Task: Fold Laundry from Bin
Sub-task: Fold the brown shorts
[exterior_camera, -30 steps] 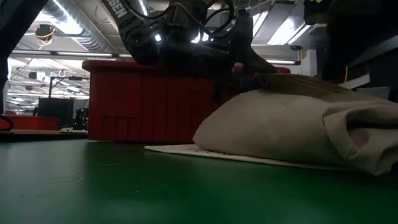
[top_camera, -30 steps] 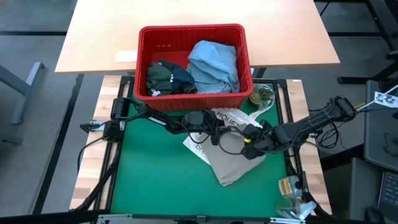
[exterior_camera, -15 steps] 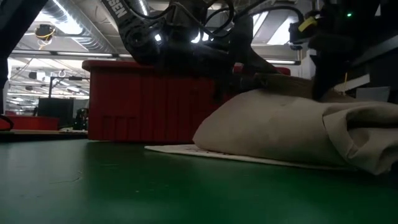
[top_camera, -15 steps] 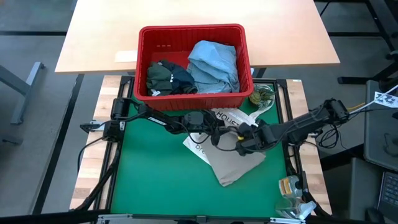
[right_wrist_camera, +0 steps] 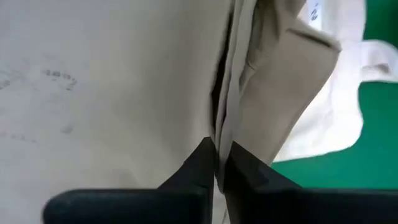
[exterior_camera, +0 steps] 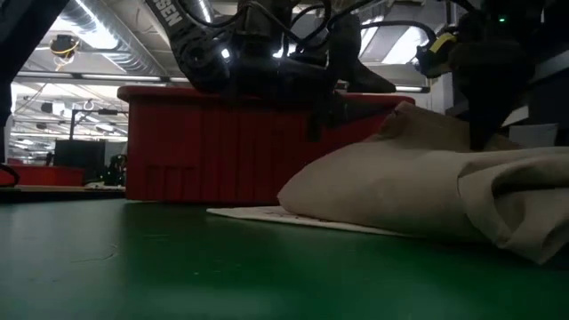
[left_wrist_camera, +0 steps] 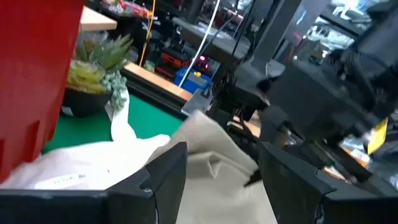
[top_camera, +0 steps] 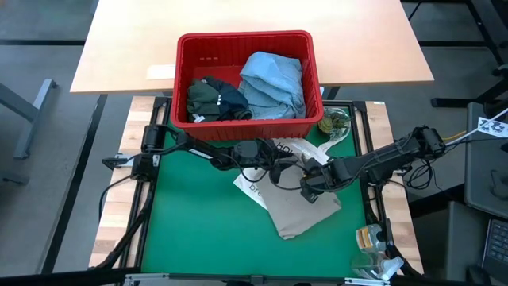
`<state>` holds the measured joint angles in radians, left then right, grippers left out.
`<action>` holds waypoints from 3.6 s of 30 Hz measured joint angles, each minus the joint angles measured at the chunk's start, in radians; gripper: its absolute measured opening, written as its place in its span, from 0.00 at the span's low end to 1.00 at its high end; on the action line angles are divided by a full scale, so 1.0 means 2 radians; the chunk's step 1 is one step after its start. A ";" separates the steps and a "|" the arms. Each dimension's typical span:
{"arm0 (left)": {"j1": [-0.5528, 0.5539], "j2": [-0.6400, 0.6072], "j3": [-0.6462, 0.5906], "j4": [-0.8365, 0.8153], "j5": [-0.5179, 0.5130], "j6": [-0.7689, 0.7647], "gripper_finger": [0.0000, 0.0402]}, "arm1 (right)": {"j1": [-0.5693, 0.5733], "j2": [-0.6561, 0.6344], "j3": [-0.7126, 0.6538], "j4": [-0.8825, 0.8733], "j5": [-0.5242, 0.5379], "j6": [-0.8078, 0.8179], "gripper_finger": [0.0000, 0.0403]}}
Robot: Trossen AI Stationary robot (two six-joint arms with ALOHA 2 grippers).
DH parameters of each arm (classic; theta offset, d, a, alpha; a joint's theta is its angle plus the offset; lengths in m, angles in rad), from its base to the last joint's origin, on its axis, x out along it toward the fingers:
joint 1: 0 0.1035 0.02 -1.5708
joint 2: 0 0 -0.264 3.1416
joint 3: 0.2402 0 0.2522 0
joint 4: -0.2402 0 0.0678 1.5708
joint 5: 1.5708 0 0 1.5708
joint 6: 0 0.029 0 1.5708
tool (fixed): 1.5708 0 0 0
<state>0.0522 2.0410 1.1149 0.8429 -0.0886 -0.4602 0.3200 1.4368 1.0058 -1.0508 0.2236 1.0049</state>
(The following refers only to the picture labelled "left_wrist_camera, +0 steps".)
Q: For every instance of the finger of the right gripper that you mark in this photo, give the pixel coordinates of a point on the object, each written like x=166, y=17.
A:
x=255, y=177

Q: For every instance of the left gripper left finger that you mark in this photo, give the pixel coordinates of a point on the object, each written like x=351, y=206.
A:
x=124, y=205

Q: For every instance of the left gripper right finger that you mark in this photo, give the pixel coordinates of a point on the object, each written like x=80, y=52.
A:
x=298, y=199

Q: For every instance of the beige garment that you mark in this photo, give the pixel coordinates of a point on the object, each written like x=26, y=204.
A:
x=217, y=186

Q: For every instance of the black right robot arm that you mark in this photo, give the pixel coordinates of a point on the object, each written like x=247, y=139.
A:
x=311, y=102

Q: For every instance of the red plastic laundry bin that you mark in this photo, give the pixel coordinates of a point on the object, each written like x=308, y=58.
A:
x=31, y=77

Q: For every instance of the white printed tote bag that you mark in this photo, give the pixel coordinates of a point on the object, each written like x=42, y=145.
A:
x=93, y=165

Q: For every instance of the blue plastic crate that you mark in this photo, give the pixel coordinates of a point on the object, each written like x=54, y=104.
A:
x=189, y=84

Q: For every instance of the artificial succulent plant pot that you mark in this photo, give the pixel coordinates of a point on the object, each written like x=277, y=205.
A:
x=93, y=71

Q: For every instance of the grey cabinet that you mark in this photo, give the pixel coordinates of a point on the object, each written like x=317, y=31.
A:
x=211, y=43

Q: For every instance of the red black tool case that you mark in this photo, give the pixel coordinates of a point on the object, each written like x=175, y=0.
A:
x=174, y=57

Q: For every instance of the light wooden desk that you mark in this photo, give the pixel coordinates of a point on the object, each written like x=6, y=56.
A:
x=96, y=21

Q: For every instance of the red snack package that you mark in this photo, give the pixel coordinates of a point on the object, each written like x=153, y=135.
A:
x=130, y=7

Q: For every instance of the black aluminium table frame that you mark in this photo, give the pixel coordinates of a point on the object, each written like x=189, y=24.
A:
x=149, y=88

